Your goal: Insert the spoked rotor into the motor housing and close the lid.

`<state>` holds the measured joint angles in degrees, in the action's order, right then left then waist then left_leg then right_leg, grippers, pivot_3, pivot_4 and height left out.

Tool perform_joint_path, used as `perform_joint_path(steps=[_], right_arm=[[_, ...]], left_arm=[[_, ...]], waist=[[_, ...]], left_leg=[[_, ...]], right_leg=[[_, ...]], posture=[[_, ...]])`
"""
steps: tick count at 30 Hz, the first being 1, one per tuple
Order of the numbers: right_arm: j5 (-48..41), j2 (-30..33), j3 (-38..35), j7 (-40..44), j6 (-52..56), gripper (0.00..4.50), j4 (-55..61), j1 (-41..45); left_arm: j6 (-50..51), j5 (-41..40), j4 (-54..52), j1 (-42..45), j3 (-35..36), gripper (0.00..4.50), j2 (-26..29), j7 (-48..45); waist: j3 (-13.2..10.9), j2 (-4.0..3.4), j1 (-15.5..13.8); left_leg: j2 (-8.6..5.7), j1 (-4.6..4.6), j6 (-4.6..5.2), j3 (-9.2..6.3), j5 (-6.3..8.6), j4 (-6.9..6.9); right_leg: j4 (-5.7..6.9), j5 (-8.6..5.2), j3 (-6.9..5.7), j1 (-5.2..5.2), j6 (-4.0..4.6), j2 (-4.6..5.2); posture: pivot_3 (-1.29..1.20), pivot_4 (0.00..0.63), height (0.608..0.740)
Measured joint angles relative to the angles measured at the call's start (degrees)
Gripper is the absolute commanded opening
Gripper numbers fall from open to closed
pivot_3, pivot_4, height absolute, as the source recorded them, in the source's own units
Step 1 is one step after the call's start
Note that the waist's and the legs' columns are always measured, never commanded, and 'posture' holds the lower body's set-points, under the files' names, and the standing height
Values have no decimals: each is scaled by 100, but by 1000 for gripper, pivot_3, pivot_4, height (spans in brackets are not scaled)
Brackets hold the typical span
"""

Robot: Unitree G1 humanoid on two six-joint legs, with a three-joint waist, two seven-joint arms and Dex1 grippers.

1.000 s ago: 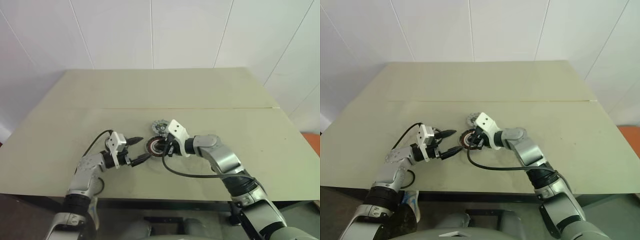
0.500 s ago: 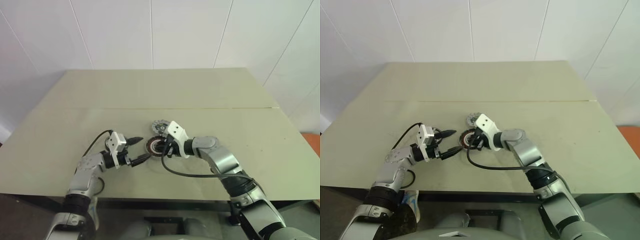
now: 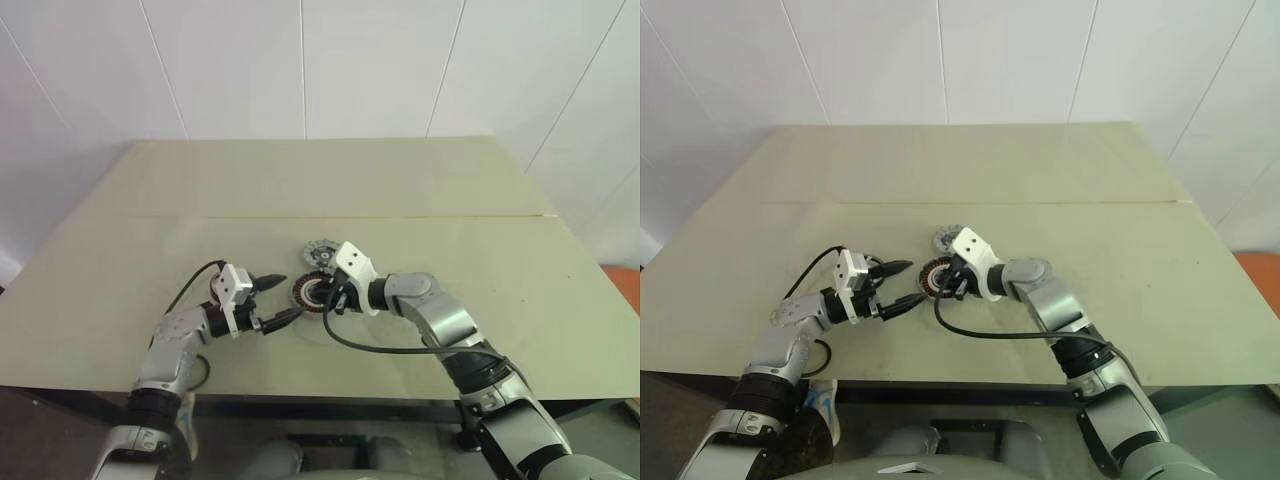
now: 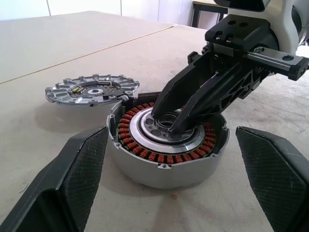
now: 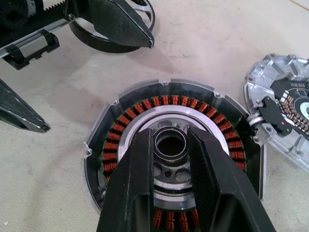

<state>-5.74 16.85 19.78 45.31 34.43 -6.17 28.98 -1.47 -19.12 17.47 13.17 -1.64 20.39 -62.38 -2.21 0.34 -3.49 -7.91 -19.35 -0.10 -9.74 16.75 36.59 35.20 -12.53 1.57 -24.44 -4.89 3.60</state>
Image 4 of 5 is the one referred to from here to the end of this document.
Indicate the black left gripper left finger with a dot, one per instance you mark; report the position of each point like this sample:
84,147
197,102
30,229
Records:
72,174

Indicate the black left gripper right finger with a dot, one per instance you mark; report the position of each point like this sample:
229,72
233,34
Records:
277,174

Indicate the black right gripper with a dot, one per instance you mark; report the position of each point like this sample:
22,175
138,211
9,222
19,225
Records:
241,33

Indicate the silver spoked rotor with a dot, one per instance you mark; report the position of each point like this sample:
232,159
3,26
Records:
144,135

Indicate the silver hinged motor lid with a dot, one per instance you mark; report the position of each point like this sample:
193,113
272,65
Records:
79,95

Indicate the grey round motor housing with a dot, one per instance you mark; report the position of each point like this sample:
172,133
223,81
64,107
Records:
173,174

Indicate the black-framed background desk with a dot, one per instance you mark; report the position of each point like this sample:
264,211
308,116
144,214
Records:
210,9

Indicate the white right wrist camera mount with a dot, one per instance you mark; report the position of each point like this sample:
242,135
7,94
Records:
282,17

